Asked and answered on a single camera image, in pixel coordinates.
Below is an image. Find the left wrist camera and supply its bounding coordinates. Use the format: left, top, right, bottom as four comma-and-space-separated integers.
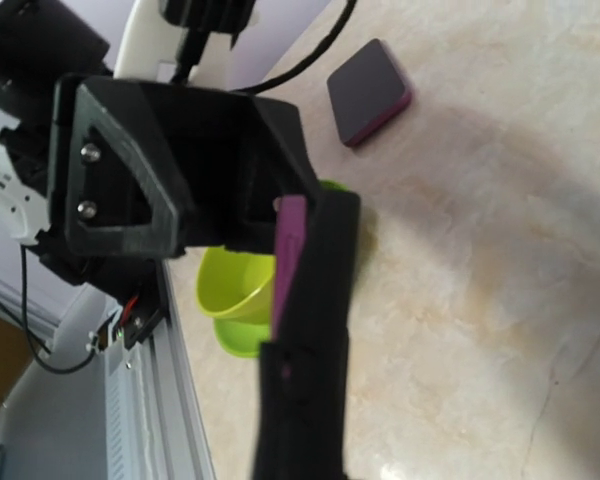
114, 0, 261, 84

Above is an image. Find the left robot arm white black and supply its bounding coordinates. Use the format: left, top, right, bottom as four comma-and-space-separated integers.
0, 1, 321, 259

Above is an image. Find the front aluminium rail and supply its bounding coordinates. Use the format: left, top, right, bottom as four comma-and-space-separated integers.
104, 263, 216, 479

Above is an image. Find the dark phone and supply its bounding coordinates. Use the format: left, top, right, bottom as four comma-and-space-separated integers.
271, 195, 307, 340
327, 38, 413, 148

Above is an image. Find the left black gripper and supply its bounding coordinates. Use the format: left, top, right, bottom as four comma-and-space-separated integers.
48, 75, 320, 259

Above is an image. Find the green bowl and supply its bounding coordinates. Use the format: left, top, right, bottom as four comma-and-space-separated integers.
196, 247, 275, 325

